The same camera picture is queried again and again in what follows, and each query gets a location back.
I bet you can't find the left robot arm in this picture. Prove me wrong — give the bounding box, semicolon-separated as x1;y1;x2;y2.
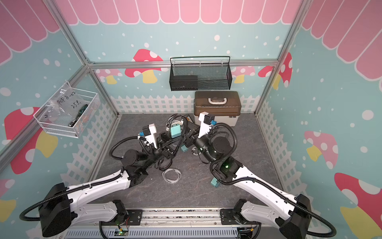
19;123;187;238

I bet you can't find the green circuit board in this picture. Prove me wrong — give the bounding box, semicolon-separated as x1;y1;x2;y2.
114;229;129;237

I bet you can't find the teal charger cube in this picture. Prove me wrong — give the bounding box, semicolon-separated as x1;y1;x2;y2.
181;145;188;152
210;177;220;188
170;123;182;138

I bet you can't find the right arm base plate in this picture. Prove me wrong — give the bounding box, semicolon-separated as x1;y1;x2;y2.
219;209;259;226

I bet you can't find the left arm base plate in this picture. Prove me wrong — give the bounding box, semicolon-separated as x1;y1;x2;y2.
102;209;143;226

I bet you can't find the brown lidded storage box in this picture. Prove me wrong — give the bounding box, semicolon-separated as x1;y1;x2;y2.
194;91;242;126

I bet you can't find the clear plastic labelled bag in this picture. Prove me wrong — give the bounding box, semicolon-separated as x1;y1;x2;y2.
44;82;88;120

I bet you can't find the black mesh wall basket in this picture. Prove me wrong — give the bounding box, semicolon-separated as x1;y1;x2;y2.
169;56;233;91

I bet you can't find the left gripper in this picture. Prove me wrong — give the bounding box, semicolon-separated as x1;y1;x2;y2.
141;128;184;170

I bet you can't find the white wire wall basket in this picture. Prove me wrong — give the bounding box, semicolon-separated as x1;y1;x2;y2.
33;82;100;138

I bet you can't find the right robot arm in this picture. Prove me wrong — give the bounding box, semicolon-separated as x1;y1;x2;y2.
182;112;337;239

